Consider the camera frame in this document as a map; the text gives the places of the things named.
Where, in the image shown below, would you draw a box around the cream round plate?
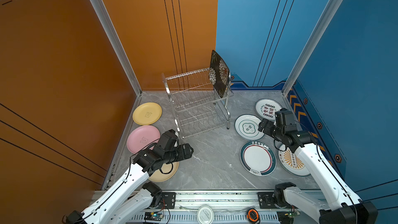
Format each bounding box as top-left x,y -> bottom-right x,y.
149,162 -> 179,183

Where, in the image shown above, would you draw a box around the white plate green red rim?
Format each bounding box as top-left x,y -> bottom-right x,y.
240,141 -> 277,176

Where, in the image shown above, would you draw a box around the steel wire dish rack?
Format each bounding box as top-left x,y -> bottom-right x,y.
162,68 -> 234,139

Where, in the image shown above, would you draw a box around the black floral square plate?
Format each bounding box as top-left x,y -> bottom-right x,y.
209,50 -> 230,98

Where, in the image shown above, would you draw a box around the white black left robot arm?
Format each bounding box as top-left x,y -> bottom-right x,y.
62,130 -> 194,224

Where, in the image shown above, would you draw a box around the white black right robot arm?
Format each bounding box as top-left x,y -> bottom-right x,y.
258,108 -> 378,224

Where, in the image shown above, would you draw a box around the white plate black characters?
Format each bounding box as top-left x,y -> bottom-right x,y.
255,99 -> 283,121

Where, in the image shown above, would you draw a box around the pink round plate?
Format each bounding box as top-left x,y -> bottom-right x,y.
126,125 -> 160,153

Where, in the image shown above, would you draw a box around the white plate orange sunburst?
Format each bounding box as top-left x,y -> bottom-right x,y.
278,144 -> 311,177

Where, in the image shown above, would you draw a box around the white plate green quatrefoil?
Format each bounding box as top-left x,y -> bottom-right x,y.
234,114 -> 264,141

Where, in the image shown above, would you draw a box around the yellow round plate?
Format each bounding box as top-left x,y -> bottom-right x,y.
133,102 -> 162,125

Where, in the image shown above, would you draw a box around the green circuit board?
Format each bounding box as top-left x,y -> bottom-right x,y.
143,212 -> 165,224

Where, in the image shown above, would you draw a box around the white round lid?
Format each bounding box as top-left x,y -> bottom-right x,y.
197,205 -> 214,224

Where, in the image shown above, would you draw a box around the orange black tape measure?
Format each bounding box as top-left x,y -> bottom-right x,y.
246,208 -> 261,224

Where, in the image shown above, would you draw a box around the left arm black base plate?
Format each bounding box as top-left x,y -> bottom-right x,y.
147,192 -> 176,210

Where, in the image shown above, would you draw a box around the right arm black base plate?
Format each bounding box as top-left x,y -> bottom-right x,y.
257,192 -> 292,209

